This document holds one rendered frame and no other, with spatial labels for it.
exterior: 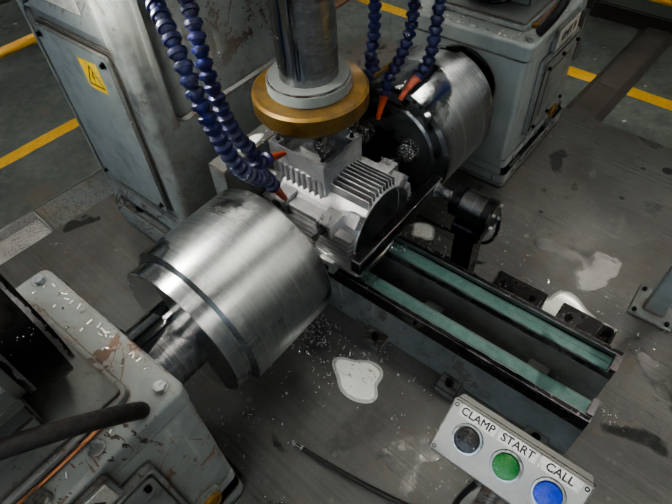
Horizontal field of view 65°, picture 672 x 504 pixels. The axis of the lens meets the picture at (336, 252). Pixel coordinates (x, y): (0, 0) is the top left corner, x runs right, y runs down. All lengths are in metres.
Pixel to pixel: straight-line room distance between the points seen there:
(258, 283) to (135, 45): 0.38
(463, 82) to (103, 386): 0.77
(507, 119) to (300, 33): 0.60
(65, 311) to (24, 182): 2.32
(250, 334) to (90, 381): 0.20
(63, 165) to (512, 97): 2.35
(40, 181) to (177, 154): 2.08
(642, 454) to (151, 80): 0.97
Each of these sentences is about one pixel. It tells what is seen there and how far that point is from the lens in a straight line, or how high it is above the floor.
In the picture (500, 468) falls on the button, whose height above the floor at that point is 1.07.
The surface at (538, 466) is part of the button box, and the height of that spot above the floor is 1.08.
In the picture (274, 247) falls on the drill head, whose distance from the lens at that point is 0.73.
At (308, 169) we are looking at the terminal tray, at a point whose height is 1.13.
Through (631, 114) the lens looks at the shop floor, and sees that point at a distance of 3.19.
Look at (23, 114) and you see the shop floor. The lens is 3.54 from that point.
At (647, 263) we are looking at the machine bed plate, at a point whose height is 0.80.
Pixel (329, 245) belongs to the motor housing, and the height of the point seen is 1.02.
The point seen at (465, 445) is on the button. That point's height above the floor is 1.07.
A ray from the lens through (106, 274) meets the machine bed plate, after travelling 1.26.
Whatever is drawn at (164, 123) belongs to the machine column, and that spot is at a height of 1.19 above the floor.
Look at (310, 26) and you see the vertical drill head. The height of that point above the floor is 1.36.
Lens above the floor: 1.69
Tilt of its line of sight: 50 degrees down
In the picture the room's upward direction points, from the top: 4 degrees counter-clockwise
